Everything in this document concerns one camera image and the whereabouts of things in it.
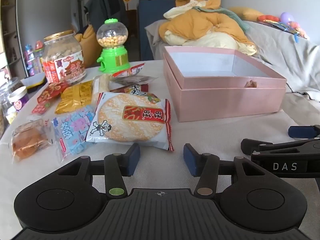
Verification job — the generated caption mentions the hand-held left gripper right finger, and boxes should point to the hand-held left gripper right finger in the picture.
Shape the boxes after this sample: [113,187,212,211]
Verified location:
[183,144,269,197]

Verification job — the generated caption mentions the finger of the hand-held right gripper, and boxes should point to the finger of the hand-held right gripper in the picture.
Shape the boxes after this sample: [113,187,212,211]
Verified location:
[288,124,320,139]
[241,138,320,156]

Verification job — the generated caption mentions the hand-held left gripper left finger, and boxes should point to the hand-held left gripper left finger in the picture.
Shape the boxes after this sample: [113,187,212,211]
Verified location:
[57,142,141,197]

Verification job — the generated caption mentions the round rice cracker packet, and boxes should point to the round rice cracker packet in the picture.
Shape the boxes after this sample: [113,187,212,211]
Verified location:
[83,92,175,152]

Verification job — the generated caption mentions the pink cardboard gift box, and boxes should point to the pink cardboard gift box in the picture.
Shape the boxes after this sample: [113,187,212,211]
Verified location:
[163,46,287,123]

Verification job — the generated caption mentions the yellow snack packet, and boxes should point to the yellow snack packet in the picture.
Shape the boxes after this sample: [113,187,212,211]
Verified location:
[78,81,95,106]
[55,86,82,115]

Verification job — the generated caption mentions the blue and pink candy packet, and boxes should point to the blue and pink candy packet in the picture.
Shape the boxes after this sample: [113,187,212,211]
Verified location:
[51,105,96,159]

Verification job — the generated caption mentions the brown and red snack packet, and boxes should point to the brown and red snack packet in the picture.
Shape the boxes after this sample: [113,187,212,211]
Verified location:
[109,83,161,103]

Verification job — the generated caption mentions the clear packet with dark snack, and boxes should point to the clear packet with dark snack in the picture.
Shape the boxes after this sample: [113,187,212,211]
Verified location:
[110,75,157,86]

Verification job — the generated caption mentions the clear pale snack packet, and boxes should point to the clear pale snack packet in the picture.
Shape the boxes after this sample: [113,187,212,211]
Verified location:
[93,76,112,98]

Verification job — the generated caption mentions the red and white small packet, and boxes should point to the red and white small packet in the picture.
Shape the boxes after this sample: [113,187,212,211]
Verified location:
[110,63,146,78]

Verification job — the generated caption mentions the clear wrapped brown pastry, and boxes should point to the clear wrapped brown pastry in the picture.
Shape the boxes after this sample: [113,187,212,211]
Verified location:
[9,119,55,163]

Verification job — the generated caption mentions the green candy dispenser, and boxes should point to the green candy dispenser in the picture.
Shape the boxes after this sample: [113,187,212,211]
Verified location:
[96,18,131,74]

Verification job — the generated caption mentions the colourful toy pile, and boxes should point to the colourful toy pile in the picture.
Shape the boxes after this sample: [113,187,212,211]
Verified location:
[257,12,311,41]

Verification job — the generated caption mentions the gold lid coated peanut jar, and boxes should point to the gold lid coated peanut jar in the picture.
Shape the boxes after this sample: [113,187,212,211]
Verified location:
[42,30,87,84]

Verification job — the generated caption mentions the black and yellow tray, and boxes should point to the black and yellow tray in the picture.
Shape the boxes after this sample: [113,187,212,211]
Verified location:
[21,76,48,91]

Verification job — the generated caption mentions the orange bean bag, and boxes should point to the orange bean bag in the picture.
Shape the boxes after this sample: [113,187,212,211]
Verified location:
[74,24,98,68]

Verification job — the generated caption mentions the yellow quilt pile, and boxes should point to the yellow quilt pile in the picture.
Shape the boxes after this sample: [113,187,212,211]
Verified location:
[159,0,257,56]

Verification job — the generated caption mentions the yellow pillow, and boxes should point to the yellow pillow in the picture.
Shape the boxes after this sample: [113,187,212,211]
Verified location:
[228,7,265,22]

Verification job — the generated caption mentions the purple paper cup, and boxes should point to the purple paper cup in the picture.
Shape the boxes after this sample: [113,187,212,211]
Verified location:
[8,86,28,112]

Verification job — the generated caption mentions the colourful toy bottles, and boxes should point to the colourful toy bottles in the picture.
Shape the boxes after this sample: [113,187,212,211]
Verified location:
[23,40,47,77]

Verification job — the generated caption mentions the blue cabinet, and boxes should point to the blue cabinet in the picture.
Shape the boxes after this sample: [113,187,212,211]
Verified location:
[138,0,176,61]

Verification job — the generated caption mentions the dark jacket on chair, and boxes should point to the dark jacket on chair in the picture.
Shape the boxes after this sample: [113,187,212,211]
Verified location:
[83,0,130,32]

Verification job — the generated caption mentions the wooden shelf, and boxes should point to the wooden shelf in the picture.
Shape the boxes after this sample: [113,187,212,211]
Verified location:
[0,0,23,68]

